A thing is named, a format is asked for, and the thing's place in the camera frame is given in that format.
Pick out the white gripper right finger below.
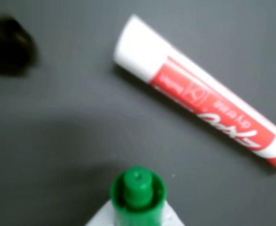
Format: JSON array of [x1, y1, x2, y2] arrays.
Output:
[[161, 202, 186, 226]]

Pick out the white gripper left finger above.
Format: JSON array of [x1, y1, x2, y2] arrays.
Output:
[[85, 199, 117, 226]]

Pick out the green dry erase marker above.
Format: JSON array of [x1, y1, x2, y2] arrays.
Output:
[[109, 166, 168, 226]]

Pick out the red dry erase marker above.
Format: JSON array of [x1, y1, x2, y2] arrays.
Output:
[[112, 14, 276, 178]]

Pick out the black dry erase marker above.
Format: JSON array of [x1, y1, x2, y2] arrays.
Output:
[[0, 15, 39, 76]]

